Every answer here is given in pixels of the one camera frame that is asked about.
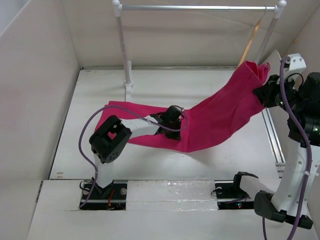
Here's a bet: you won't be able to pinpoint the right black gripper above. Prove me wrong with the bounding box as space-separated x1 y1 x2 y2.
254 71 306 114

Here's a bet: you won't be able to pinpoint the pink trousers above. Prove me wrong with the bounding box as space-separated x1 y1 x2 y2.
94 59 272 154

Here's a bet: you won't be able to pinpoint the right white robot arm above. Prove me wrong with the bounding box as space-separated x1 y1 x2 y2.
231 72 320 230

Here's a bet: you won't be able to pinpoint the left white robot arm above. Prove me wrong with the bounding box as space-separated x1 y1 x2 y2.
89 105 188 199

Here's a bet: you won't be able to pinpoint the wooden clothes hanger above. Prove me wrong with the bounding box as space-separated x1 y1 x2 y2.
237 17 262 67

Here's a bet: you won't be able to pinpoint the white foam block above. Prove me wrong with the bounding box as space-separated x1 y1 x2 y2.
126 180 218 212

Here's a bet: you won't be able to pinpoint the white clothes rack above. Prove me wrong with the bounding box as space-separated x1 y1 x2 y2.
112 0 287 102

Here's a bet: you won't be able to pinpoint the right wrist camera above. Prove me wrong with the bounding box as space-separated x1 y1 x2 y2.
284 53 307 79

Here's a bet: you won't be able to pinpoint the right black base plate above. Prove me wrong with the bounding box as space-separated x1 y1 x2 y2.
211 180 254 210

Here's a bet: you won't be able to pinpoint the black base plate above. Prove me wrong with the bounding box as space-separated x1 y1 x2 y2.
79 182 128 211
211 180 254 210

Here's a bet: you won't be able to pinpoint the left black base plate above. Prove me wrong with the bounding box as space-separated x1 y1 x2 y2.
79 182 128 211

